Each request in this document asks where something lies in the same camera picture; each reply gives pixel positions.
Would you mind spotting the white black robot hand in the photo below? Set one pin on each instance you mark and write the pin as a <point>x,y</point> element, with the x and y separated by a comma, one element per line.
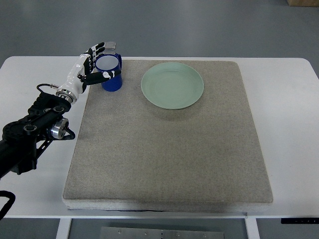
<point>82,74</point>

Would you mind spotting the blue mug white inside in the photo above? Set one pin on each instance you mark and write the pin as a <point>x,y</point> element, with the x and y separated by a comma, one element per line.
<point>110,66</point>

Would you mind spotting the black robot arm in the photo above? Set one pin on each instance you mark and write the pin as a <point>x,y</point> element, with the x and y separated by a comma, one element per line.
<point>23,141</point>

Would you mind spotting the light green plate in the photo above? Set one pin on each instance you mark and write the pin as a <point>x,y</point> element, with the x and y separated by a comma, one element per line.
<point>172,85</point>

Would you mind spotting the beige fabric mat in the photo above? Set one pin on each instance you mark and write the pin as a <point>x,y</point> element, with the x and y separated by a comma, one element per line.
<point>132,155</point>

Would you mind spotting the white table leg left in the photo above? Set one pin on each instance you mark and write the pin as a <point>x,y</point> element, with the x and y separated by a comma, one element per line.
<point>63,228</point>

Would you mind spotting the white table leg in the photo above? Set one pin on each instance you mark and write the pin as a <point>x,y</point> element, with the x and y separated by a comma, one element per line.
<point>252,228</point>
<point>63,228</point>

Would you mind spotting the white table leg right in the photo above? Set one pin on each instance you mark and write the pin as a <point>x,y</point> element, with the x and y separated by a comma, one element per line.
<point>252,228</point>

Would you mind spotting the cardboard box corner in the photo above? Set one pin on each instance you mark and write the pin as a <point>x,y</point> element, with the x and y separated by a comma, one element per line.
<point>303,3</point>

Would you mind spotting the black table control panel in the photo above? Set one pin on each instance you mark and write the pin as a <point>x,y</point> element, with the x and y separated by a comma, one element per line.
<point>310,221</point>

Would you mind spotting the metal base plate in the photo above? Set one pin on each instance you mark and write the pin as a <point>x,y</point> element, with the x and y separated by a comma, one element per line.
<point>136,233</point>

